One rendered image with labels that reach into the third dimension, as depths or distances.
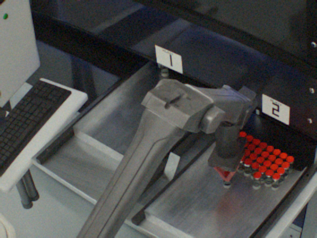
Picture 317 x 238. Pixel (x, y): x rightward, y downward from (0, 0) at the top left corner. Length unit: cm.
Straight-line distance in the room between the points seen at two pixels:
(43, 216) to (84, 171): 110
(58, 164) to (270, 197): 57
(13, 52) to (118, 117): 43
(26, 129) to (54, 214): 90
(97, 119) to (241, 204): 50
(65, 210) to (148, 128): 185
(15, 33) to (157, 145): 113
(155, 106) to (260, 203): 69
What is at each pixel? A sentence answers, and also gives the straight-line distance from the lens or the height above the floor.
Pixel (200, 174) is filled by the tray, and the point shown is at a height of 88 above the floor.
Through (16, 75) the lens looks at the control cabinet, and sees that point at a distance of 222.
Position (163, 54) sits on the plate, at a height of 103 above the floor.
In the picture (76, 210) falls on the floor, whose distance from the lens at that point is 292.
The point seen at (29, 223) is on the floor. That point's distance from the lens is 292.
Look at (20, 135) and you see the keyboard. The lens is 206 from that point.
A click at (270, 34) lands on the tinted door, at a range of 163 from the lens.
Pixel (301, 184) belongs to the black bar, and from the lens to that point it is 175.
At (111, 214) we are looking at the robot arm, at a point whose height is 136.
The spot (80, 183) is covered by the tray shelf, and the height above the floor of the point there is 88.
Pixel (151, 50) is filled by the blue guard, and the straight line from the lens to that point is 194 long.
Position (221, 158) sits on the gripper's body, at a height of 101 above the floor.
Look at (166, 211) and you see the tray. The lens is 173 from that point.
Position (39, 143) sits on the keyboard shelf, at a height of 80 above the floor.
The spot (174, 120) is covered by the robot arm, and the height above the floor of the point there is 147.
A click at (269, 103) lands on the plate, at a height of 103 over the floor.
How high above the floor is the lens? 223
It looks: 44 degrees down
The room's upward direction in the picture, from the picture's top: 7 degrees counter-clockwise
